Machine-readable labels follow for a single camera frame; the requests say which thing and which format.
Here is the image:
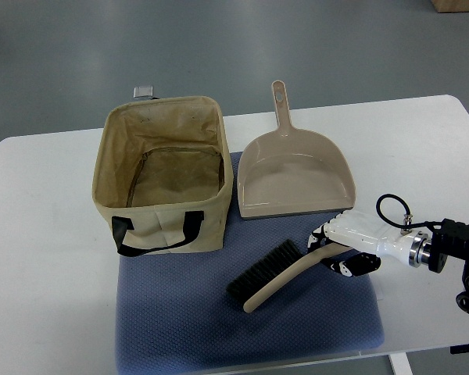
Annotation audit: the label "beige hand broom black bristles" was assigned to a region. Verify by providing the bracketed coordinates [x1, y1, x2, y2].
[226, 240, 351, 313]

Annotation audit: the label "white table leg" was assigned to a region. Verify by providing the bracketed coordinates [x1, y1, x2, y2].
[388, 352, 414, 375]

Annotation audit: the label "yellow fabric bag black handle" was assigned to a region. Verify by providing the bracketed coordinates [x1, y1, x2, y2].
[92, 96, 234, 257]

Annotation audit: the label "small metal clip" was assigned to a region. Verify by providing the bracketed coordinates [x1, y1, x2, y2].
[133, 85, 153, 100]

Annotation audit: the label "blue textured mat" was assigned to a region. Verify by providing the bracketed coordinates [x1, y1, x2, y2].
[114, 151, 387, 375]

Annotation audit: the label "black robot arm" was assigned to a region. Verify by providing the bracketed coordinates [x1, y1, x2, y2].
[375, 194, 469, 314]

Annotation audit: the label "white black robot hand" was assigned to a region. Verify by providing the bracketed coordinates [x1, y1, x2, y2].
[307, 210, 431, 277]

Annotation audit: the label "black table control panel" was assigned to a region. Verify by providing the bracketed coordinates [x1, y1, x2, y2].
[449, 344, 469, 355]

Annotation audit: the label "beige plastic dustpan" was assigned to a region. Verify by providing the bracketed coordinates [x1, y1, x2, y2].
[237, 80, 356, 219]

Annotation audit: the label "cardboard box corner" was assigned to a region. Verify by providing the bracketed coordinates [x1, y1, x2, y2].
[431, 0, 469, 13]

